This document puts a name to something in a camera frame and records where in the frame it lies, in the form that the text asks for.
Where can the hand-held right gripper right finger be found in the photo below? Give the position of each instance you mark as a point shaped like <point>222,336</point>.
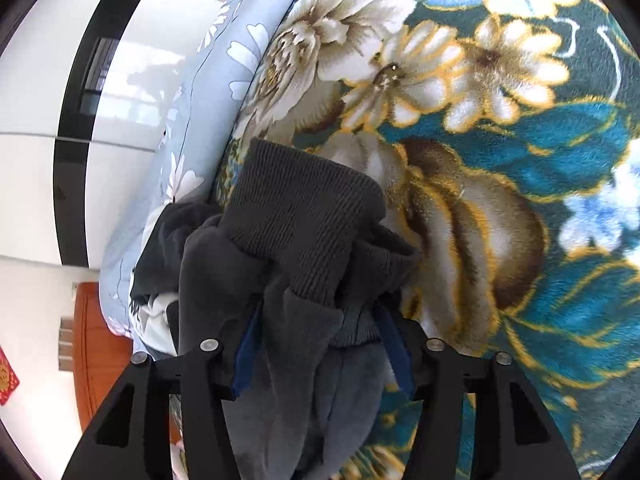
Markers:
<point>395,355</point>

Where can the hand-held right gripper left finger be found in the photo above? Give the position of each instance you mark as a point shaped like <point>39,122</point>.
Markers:
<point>248,355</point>

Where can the dark grey sweatshirt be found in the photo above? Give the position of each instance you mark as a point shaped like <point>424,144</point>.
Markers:
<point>300,210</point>

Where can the wooden bed headboard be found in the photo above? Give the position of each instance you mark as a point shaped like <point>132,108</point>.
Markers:
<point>92,360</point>

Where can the teal floral bed blanket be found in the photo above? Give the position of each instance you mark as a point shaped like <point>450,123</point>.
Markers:
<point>500,160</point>

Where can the light blue floral quilt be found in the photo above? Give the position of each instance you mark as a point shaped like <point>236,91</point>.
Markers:
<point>200,110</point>

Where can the white wardrobe with black stripe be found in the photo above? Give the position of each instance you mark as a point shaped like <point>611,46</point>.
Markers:
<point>125,60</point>

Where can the small grey wall frame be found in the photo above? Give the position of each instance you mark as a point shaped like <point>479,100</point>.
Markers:
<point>66,364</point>
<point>66,350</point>
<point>66,336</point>
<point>66,323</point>

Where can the red wall decoration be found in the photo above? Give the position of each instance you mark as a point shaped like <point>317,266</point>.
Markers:
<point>7,377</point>

